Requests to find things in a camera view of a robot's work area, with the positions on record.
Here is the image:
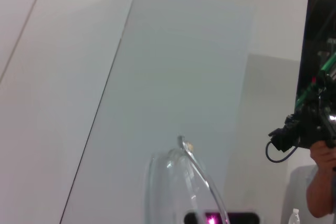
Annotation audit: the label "black video camera cable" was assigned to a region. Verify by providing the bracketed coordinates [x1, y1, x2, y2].
[265, 140, 299, 163]

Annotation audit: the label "transparent glasses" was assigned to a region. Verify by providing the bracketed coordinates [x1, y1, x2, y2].
[145, 134, 232, 224]

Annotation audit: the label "black video camera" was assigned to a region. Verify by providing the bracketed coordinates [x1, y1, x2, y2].
[267, 70, 336, 154]

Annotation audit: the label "bystander's forearm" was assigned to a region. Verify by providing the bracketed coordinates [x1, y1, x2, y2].
[306, 165, 336, 219]

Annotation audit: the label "bystander's hand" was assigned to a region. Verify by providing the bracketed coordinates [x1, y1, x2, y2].
[309, 141, 336, 168]

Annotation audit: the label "clear water bottle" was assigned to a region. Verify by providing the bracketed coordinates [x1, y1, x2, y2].
[287, 208, 301, 224]

